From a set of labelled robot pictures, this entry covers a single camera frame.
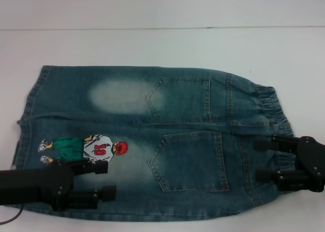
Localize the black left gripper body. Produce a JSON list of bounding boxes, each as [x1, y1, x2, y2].
[[0, 160, 76, 213]]

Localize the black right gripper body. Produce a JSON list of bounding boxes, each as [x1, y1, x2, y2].
[[296, 135, 325, 192]]

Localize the blue denim shorts with cartoon print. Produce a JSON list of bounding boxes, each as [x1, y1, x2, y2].
[[11, 65, 295, 222]]

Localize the thin dark left arm cable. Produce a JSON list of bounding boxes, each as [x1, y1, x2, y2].
[[7, 203, 24, 224]]

